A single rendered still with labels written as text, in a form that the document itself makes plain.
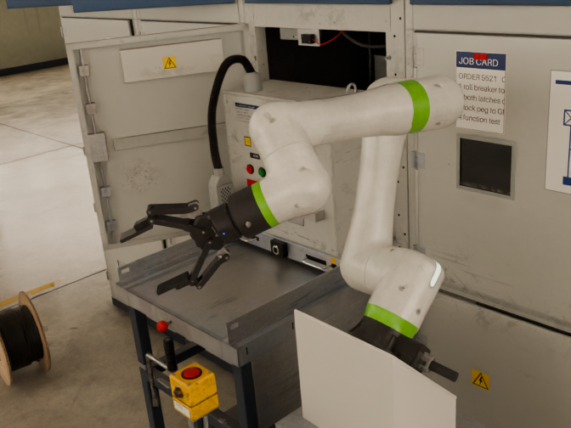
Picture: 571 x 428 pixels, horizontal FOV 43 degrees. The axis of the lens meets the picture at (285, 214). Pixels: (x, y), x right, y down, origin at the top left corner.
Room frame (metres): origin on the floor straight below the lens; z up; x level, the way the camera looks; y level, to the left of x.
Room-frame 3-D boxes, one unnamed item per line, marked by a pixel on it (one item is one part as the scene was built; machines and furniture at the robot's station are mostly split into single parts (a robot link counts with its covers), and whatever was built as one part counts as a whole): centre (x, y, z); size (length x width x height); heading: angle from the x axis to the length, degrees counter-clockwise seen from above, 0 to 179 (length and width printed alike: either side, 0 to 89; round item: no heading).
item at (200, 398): (1.46, 0.25, 0.85); 0.08 x 0.08 x 0.10; 41
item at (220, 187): (2.29, 0.21, 1.04); 0.08 x 0.05 x 0.17; 131
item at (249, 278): (2.10, 0.11, 0.82); 0.68 x 0.62 x 0.06; 131
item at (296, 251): (2.19, 0.00, 0.90); 0.54 x 0.05 x 0.06; 41
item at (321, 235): (2.18, 0.02, 1.15); 0.48 x 0.01 x 0.48; 41
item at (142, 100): (2.52, 0.37, 1.21); 0.63 x 0.07 x 0.74; 105
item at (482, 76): (1.85, -0.53, 1.43); 0.15 x 0.01 x 0.21; 41
